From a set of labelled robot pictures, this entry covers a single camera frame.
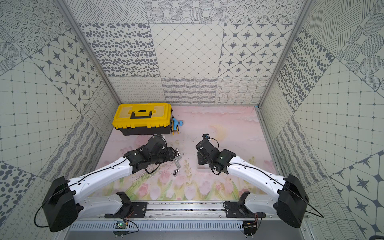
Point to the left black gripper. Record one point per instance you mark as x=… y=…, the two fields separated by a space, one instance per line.
x=169 y=153

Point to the blue yellow hand tool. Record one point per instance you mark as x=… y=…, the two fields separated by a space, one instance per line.
x=176 y=124

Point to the yellow black toolbox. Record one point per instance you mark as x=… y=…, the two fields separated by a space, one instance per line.
x=143 y=119

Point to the long angled chrome socket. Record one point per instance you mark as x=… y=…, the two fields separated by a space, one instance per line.
x=176 y=161

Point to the clear plastic storage box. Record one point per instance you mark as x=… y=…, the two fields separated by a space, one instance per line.
x=204 y=168

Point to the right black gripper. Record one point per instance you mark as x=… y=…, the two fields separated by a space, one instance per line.
x=200 y=161

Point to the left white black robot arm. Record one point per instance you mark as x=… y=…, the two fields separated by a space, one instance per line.
x=68 y=200

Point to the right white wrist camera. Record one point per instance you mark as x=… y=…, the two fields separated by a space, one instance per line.
x=205 y=136

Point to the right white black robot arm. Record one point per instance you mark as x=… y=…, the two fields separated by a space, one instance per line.
x=285 y=196

